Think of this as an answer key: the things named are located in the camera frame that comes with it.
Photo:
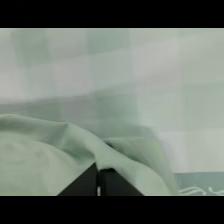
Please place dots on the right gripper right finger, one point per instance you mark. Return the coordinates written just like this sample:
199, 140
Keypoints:
115, 185

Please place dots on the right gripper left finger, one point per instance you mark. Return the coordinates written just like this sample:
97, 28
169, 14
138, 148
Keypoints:
83, 185

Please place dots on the pale green shirt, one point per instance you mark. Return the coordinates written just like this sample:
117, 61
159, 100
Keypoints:
43, 156

